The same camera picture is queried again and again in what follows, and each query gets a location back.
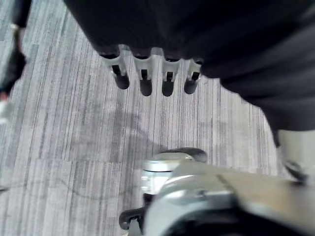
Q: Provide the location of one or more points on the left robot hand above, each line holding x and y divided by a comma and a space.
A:
187, 27

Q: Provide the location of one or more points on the silver robot leg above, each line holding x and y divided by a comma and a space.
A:
211, 196

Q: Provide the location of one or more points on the person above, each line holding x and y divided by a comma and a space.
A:
14, 66

